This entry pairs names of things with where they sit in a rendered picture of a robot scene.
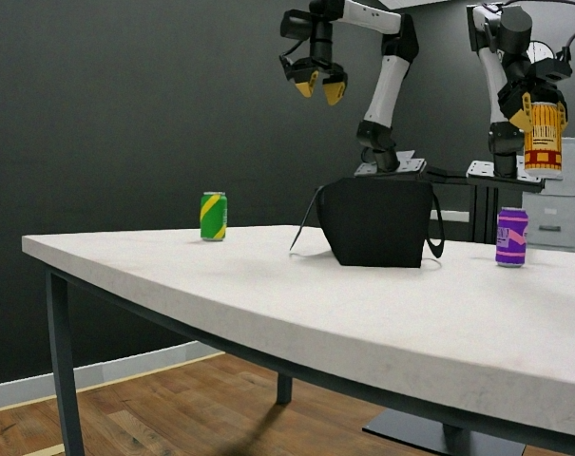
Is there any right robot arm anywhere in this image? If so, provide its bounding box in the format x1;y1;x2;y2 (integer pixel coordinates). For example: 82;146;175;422
280;0;425;178

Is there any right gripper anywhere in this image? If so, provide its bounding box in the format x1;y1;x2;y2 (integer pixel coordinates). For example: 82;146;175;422
292;42;348;105

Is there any purple drink can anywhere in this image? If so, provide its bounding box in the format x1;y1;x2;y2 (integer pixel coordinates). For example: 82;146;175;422
495;207;528;268

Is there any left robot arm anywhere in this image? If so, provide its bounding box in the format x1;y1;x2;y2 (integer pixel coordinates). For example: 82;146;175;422
467;3;572;185

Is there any black tote bag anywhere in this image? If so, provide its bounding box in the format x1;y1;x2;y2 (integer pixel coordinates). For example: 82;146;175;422
290;178;445;267

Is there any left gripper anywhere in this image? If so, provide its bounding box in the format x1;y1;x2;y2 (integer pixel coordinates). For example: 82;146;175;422
497;60;567;134

